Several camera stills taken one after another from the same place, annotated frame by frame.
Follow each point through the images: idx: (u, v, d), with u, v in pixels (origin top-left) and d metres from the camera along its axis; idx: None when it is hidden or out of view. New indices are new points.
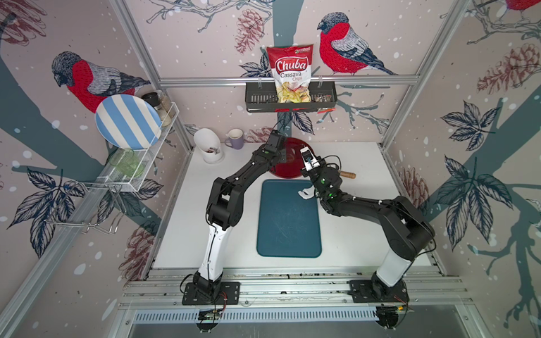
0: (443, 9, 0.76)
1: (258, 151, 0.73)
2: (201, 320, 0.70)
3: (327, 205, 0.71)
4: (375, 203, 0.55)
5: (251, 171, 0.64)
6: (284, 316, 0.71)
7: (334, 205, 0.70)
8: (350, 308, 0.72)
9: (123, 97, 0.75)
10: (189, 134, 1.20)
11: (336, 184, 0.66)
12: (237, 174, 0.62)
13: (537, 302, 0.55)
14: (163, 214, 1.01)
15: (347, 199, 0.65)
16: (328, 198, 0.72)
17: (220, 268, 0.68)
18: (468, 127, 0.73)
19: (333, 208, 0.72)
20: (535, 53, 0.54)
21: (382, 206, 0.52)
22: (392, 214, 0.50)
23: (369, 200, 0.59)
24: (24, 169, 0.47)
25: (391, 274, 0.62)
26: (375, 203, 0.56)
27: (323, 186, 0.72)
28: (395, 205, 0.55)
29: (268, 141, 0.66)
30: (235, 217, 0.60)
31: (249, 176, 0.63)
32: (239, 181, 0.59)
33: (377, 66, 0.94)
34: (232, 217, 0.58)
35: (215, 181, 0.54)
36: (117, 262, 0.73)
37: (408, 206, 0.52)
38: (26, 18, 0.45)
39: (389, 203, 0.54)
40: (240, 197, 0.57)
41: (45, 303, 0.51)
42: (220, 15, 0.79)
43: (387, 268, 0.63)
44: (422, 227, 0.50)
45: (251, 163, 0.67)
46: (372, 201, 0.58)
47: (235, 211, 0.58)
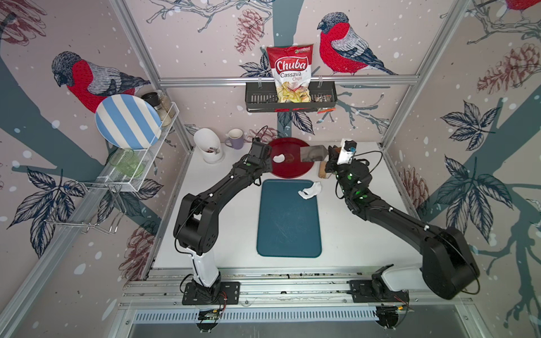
0: (443, 9, 0.76)
1: (240, 163, 0.65)
2: (201, 320, 0.70)
3: (353, 205, 0.64)
4: (420, 229, 0.48)
5: (228, 186, 0.56)
6: (284, 316, 0.71)
7: (361, 205, 0.62)
8: (350, 308, 0.72)
9: (123, 97, 0.75)
10: (189, 134, 1.20)
11: (364, 181, 0.60)
12: (212, 190, 0.53)
13: (537, 303, 0.55)
14: (163, 214, 1.01)
15: (379, 205, 0.59)
16: (356, 197, 0.65)
17: (215, 272, 0.65)
18: (468, 127, 0.73)
19: (359, 209, 0.64)
20: (535, 53, 0.54)
21: (428, 236, 0.45)
22: (441, 248, 0.43)
23: (413, 221, 0.50)
24: (25, 170, 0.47)
25: (399, 284, 0.61)
26: (421, 229, 0.48)
27: (352, 182, 0.64)
28: (443, 235, 0.49)
29: (251, 151, 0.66)
30: (208, 241, 0.50)
31: (224, 192, 0.54)
32: (213, 198, 0.51)
33: (377, 66, 0.94)
34: (203, 240, 0.49)
35: (185, 198, 0.50)
36: (117, 262, 0.73)
37: (461, 243, 0.45)
38: (25, 18, 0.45)
39: (438, 234, 0.48)
40: (213, 215, 0.48)
41: (46, 303, 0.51)
42: (220, 15, 0.79)
43: (400, 279, 0.60)
44: (467, 266, 0.44)
45: (230, 177, 0.59)
46: (416, 224, 0.49)
47: (208, 232, 0.48)
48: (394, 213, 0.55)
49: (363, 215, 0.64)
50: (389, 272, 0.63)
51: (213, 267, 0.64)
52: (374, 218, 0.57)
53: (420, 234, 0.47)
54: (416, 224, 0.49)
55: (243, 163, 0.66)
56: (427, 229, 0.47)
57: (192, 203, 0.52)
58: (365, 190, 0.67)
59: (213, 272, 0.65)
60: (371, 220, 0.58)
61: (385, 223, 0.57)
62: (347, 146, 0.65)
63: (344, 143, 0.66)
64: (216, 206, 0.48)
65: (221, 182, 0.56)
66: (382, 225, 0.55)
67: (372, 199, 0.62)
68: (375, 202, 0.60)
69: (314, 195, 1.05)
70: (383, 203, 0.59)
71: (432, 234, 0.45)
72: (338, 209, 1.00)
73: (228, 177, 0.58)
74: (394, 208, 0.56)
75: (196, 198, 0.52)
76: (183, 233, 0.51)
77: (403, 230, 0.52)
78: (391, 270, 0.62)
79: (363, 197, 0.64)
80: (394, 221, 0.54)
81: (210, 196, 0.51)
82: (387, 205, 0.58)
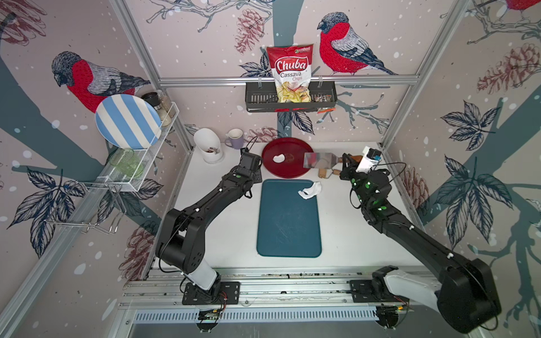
0: (443, 9, 0.76)
1: (229, 176, 0.63)
2: (201, 320, 0.70)
3: (370, 215, 0.61)
4: (443, 256, 0.45)
5: (216, 200, 0.53)
6: (284, 316, 0.71)
7: (378, 216, 0.60)
8: (350, 308, 0.72)
9: (123, 97, 0.75)
10: (189, 134, 1.20)
11: (382, 191, 0.57)
12: (198, 205, 0.50)
13: (537, 303, 0.55)
14: (163, 214, 1.01)
15: (399, 221, 0.56)
16: (372, 207, 0.62)
17: (211, 272, 0.64)
18: (468, 127, 0.73)
19: (376, 220, 0.61)
20: (535, 53, 0.54)
21: (451, 265, 0.42)
22: (463, 280, 0.41)
23: (436, 246, 0.47)
24: (25, 169, 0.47)
25: (400, 291, 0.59)
26: (444, 255, 0.45)
27: (370, 191, 0.62)
28: (466, 265, 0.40)
29: (242, 163, 0.70)
30: (193, 260, 0.47)
31: (211, 208, 0.51)
32: (199, 213, 0.48)
33: (377, 66, 0.94)
34: (187, 260, 0.45)
35: (169, 214, 0.47)
36: (117, 262, 0.73)
37: (486, 277, 0.42)
38: (25, 18, 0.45)
39: (462, 264, 0.45)
40: (199, 232, 0.45)
41: (46, 303, 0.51)
42: (220, 15, 0.79)
43: (403, 289, 0.60)
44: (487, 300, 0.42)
45: (219, 189, 0.56)
46: (439, 251, 0.46)
47: (193, 251, 0.45)
48: (415, 234, 0.51)
49: (379, 227, 0.61)
50: (395, 277, 0.62)
51: (208, 270, 0.62)
52: (392, 233, 0.58)
53: (443, 262, 0.44)
54: (440, 250, 0.46)
55: (232, 174, 0.64)
56: (451, 257, 0.44)
57: (177, 218, 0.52)
58: (383, 201, 0.64)
59: (210, 277, 0.63)
60: (389, 233, 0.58)
61: (405, 241, 0.54)
62: (371, 153, 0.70)
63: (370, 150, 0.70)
64: (201, 222, 0.45)
65: (208, 196, 0.53)
66: (401, 243, 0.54)
67: (392, 213, 0.59)
68: (394, 217, 0.57)
69: (314, 195, 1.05)
70: (403, 220, 0.56)
71: (454, 263, 0.43)
72: (338, 209, 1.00)
73: (216, 191, 0.56)
74: (415, 227, 0.53)
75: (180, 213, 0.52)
76: (166, 251, 0.47)
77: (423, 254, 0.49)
78: (399, 277, 0.60)
79: (380, 208, 0.61)
80: (415, 242, 0.51)
81: (196, 211, 0.48)
82: (408, 223, 0.54)
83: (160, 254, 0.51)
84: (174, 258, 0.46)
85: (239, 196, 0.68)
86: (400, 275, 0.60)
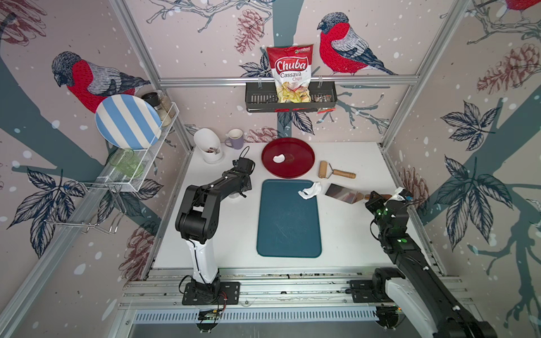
0: (443, 9, 0.76)
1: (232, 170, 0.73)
2: (201, 320, 0.70)
3: (387, 244, 0.62)
4: (448, 306, 0.44)
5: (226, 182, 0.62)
6: (284, 316, 0.71)
7: (394, 247, 0.60)
8: (350, 308, 0.72)
9: (123, 97, 0.75)
10: (189, 134, 1.20)
11: (398, 217, 0.60)
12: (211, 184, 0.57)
13: (537, 303, 0.55)
14: (163, 214, 1.01)
15: (415, 258, 0.55)
16: (390, 236, 0.62)
17: (215, 269, 0.66)
18: (468, 127, 0.73)
19: (392, 251, 0.62)
20: (535, 53, 0.54)
21: (453, 317, 0.42)
22: (458, 333, 0.40)
23: (444, 294, 0.46)
24: (24, 170, 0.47)
25: (395, 298, 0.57)
26: (450, 305, 0.44)
27: (388, 218, 0.65)
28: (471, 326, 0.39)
29: (238, 163, 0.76)
30: (210, 229, 0.53)
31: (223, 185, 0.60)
32: (214, 188, 0.54)
33: (377, 66, 0.94)
34: (208, 228, 0.52)
35: (188, 188, 0.55)
36: (117, 262, 0.73)
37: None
38: (25, 18, 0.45)
39: (465, 321, 0.43)
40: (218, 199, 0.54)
41: (45, 304, 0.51)
42: (220, 15, 0.79)
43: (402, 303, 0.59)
44: None
45: (225, 177, 0.65)
46: (446, 300, 0.45)
47: (211, 218, 0.52)
48: (426, 274, 0.51)
49: (393, 258, 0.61)
50: (398, 287, 0.61)
51: (213, 264, 0.65)
52: (404, 267, 0.57)
53: (446, 311, 0.43)
54: (446, 298, 0.45)
55: (234, 170, 0.73)
56: (456, 309, 0.43)
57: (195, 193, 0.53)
58: (402, 232, 0.65)
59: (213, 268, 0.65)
60: (401, 266, 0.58)
61: (413, 279, 0.54)
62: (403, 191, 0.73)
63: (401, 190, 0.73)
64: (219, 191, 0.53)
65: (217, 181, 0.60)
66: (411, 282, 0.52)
67: (409, 247, 0.58)
68: (412, 253, 0.56)
69: (314, 195, 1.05)
70: (421, 259, 0.54)
71: (458, 317, 0.42)
72: (338, 209, 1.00)
73: (222, 179, 0.63)
74: (430, 269, 0.52)
75: (198, 188, 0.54)
76: (185, 223, 0.53)
77: (429, 298, 0.48)
78: (402, 288, 0.60)
79: (399, 239, 0.61)
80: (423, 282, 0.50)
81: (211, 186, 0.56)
82: (423, 264, 0.53)
83: (178, 227, 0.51)
84: (195, 226, 0.52)
85: (239, 190, 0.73)
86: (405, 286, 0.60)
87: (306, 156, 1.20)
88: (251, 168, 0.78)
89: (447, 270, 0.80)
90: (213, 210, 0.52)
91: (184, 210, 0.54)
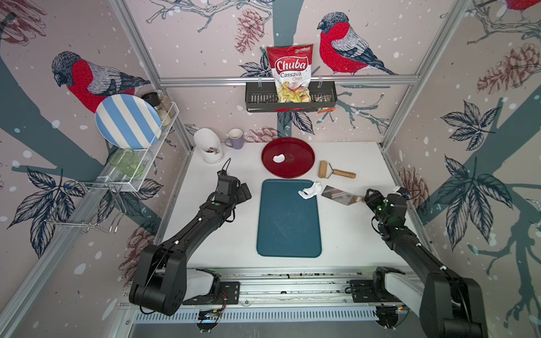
0: (443, 9, 0.76)
1: (208, 205, 0.61)
2: (201, 321, 0.70)
3: (384, 233, 0.66)
4: (435, 267, 0.46)
5: (196, 231, 0.51)
6: (284, 316, 0.71)
7: (392, 234, 0.63)
8: (350, 308, 0.72)
9: (123, 97, 0.75)
10: (189, 134, 1.20)
11: (396, 207, 0.66)
12: (177, 237, 0.47)
13: (537, 302, 0.55)
14: (163, 214, 1.01)
15: (411, 239, 0.58)
16: (389, 225, 0.66)
17: (208, 279, 0.63)
18: (468, 127, 0.73)
19: (389, 237, 0.65)
20: (535, 53, 0.54)
21: (439, 272, 0.44)
22: (444, 284, 0.43)
23: (433, 259, 0.49)
24: (24, 170, 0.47)
25: (396, 291, 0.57)
26: (437, 266, 0.46)
27: (388, 209, 0.70)
28: (456, 281, 0.45)
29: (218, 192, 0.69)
30: (174, 299, 0.42)
31: (191, 238, 0.48)
32: (178, 246, 0.45)
33: (377, 66, 0.94)
34: (168, 303, 0.41)
35: (145, 251, 0.43)
36: (117, 262, 0.73)
37: (472, 296, 0.42)
38: (25, 18, 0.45)
39: (451, 277, 0.45)
40: (180, 265, 0.42)
41: (46, 303, 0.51)
42: (220, 15, 0.79)
43: (401, 293, 0.58)
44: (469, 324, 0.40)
45: (198, 219, 0.54)
46: (434, 263, 0.48)
47: (173, 289, 0.41)
48: (418, 248, 0.54)
49: (390, 244, 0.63)
50: (396, 277, 0.61)
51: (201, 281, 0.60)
52: (400, 248, 0.60)
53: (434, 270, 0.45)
54: (434, 263, 0.48)
55: (210, 203, 0.62)
56: (443, 269, 0.45)
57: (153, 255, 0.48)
58: (402, 222, 0.68)
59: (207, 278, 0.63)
60: (398, 248, 0.61)
61: (406, 254, 0.57)
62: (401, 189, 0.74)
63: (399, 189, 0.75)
64: (182, 255, 0.42)
65: (187, 227, 0.51)
66: (407, 258, 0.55)
67: (406, 233, 0.61)
68: (408, 236, 0.59)
69: (314, 195, 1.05)
70: (416, 240, 0.57)
71: (444, 274, 0.43)
72: (338, 209, 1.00)
73: (196, 221, 0.53)
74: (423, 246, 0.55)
75: (158, 249, 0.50)
76: (144, 294, 0.42)
77: (419, 265, 0.51)
78: (402, 279, 0.59)
79: (396, 228, 0.64)
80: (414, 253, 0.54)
81: (175, 244, 0.45)
82: (418, 241, 0.57)
83: (134, 299, 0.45)
84: (154, 300, 0.42)
85: (219, 224, 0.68)
86: (403, 278, 0.59)
87: (305, 156, 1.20)
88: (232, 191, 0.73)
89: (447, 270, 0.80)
90: (174, 279, 0.41)
91: (140, 282, 0.43)
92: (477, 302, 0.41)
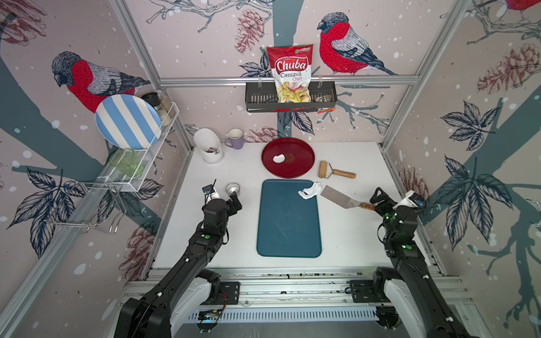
0: (443, 9, 0.76)
1: (196, 238, 0.59)
2: (201, 320, 0.70)
3: (390, 248, 0.62)
4: (440, 315, 0.44)
5: (182, 275, 0.48)
6: (284, 316, 0.71)
7: (398, 253, 0.60)
8: (350, 308, 0.72)
9: (123, 97, 0.75)
10: (189, 134, 1.20)
11: (406, 223, 0.60)
12: (160, 286, 0.45)
13: (537, 303, 0.55)
14: (163, 214, 1.01)
15: (417, 266, 0.54)
16: (396, 241, 0.62)
17: (204, 287, 0.62)
18: (468, 127, 0.73)
19: (394, 255, 0.62)
20: (535, 53, 0.54)
21: (444, 327, 0.42)
22: None
23: (439, 304, 0.46)
24: (24, 169, 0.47)
25: (393, 299, 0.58)
26: (444, 317, 0.44)
27: (396, 223, 0.64)
28: (461, 336, 0.43)
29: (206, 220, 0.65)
30: None
31: (176, 287, 0.46)
32: (162, 298, 0.43)
33: (377, 66, 0.94)
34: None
35: (126, 305, 0.41)
36: (117, 262, 0.73)
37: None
38: (25, 18, 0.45)
39: (457, 331, 0.43)
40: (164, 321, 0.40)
41: (45, 304, 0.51)
42: (220, 15, 0.79)
43: (399, 305, 0.59)
44: None
45: (185, 259, 0.52)
46: (441, 309, 0.45)
47: None
48: (424, 282, 0.51)
49: (395, 262, 0.61)
50: (396, 289, 0.61)
51: (199, 293, 0.59)
52: (403, 270, 0.57)
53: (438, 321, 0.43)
54: (442, 309, 0.45)
55: (199, 236, 0.60)
56: (449, 320, 0.43)
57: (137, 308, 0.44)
58: (408, 239, 0.65)
59: (201, 289, 0.60)
60: (401, 271, 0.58)
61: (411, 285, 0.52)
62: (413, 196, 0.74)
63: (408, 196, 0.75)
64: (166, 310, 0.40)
65: (172, 270, 0.49)
66: (407, 282, 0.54)
67: (413, 255, 0.57)
68: (413, 260, 0.56)
69: (314, 195, 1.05)
70: (423, 267, 0.54)
71: (449, 327, 0.43)
72: (338, 209, 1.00)
73: (183, 261, 0.52)
74: (430, 278, 0.51)
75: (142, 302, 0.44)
76: None
77: (423, 307, 0.48)
78: (401, 289, 0.60)
79: (403, 245, 0.60)
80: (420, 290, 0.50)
81: (159, 296, 0.43)
82: (425, 272, 0.53)
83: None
84: None
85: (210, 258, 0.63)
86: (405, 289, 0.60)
87: (305, 156, 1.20)
88: (222, 217, 0.66)
89: (446, 270, 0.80)
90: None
91: None
92: None
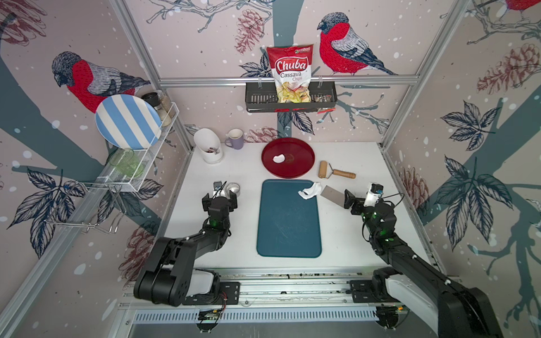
0: (443, 9, 0.76)
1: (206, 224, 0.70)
2: (201, 321, 0.70)
3: (377, 246, 0.65)
4: (440, 282, 0.46)
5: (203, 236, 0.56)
6: (284, 316, 0.71)
7: (384, 248, 0.64)
8: (350, 308, 0.72)
9: (123, 97, 0.75)
10: (189, 134, 1.20)
11: (387, 222, 0.63)
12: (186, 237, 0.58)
13: (537, 303, 0.55)
14: (163, 214, 1.01)
15: (404, 251, 0.58)
16: (380, 238, 0.65)
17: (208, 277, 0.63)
18: (468, 127, 0.73)
19: (383, 251, 0.65)
20: (535, 53, 0.54)
21: (446, 290, 0.44)
22: (456, 305, 0.42)
23: (433, 272, 0.49)
24: (24, 170, 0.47)
25: (399, 296, 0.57)
26: (442, 282, 0.46)
27: (377, 221, 0.67)
28: (463, 293, 0.45)
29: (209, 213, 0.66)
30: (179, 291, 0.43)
31: (199, 239, 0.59)
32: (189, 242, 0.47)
33: (377, 66, 0.94)
34: (174, 293, 0.42)
35: (160, 241, 0.47)
36: (117, 262, 0.73)
37: (483, 308, 0.42)
38: (26, 18, 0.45)
39: (458, 291, 0.45)
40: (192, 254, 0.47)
41: (46, 304, 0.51)
42: (220, 15, 0.79)
43: (406, 300, 0.58)
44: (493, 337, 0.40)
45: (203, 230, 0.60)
46: (438, 277, 0.47)
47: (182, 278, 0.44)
48: (415, 260, 0.54)
49: (385, 258, 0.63)
50: (399, 283, 0.61)
51: (202, 279, 0.60)
52: (396, 261, 0.60)
53: (440, 287, 0.45)
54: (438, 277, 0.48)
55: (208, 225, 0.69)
56: (449, 283, 0.46)
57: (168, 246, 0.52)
58: (390, 232, 0.68)
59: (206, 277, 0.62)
60: (395, 263, 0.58)
61: (405, 268, 0.57)
62: (373, 186, 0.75)
63: (372, 185, 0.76)
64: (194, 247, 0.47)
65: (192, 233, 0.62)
66: (403, 270, 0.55)
67: (398, 243, 0.61)
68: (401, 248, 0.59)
69: (314, 195, 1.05)
70: (408, 251, 0.58)
71: (452, 289, 0.44)
72: (338, 209, 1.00)
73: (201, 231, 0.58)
74: (418, 257, 0.55)
75: (170, 242, 0.50)
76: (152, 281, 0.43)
77: (423, 281, 0.51)
78: (402, 282, 0.60)
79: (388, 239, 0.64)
80: (414, 267, 0.53)
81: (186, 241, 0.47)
82: (411, 252, 0.57)
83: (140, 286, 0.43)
84: (162, 286, 0.42)
85: (215, 248, 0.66)
86: (405, 282, 0.60)
87: (304, 156, 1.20)
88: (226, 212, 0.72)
89: (446, 270, 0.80)
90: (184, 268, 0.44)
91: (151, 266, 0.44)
92: (489, 311, 0.42)
